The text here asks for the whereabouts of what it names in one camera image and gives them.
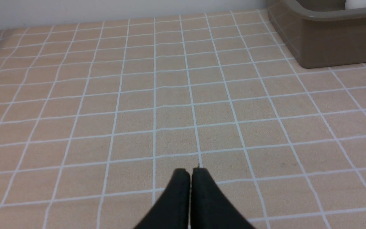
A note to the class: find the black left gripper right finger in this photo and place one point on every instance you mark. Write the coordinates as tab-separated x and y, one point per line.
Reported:
210	208

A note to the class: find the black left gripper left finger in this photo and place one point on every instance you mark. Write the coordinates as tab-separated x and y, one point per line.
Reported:
171	210

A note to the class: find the white ball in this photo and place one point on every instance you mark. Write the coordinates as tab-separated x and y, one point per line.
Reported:
355	4

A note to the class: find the peach checked tablecloth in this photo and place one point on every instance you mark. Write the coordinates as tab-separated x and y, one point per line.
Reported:
95	117

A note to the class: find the olive green plastic bin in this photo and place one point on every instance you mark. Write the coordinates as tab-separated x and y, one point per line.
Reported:
320	33

